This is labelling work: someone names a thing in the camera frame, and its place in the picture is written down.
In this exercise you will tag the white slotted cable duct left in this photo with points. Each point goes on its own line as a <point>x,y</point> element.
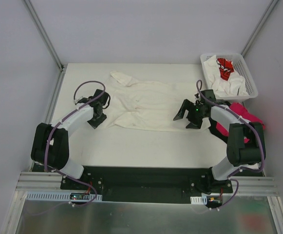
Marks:
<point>62,196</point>

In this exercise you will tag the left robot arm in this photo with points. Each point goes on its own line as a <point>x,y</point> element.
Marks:
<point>51,141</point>

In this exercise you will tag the white slotted cable duct right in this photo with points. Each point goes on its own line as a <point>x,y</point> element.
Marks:
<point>199,200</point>

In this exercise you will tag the left aluminium corner post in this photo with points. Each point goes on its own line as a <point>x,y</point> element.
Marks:
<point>43,34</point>

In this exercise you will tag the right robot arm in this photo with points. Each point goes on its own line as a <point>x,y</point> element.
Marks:
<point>245,141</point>

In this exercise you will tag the white slotted cable duct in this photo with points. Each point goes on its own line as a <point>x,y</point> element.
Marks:
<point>62,196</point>
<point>199,200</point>

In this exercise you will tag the right aluminium corner post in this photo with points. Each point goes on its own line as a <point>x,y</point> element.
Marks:
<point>261,23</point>

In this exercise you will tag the white shirts in basket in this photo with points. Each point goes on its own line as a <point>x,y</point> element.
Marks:
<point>235,86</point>

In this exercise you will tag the cream white t shirt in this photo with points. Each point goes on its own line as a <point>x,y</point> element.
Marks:
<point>146,105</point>

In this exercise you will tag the pink t shirt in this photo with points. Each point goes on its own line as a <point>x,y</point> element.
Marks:
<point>242,111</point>

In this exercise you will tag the aluminium corner post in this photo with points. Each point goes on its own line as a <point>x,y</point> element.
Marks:
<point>261,23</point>
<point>43,34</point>

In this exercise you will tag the aluminium frame rail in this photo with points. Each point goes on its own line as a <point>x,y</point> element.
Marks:
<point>50,182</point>

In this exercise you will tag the red printed white shirt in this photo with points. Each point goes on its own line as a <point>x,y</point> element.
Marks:
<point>225,67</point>

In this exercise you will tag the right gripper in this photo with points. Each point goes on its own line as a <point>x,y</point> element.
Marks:
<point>192,113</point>

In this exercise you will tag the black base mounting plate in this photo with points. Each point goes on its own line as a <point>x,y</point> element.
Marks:
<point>153,185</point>

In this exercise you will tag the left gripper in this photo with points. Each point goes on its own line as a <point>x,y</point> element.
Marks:
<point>98,115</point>

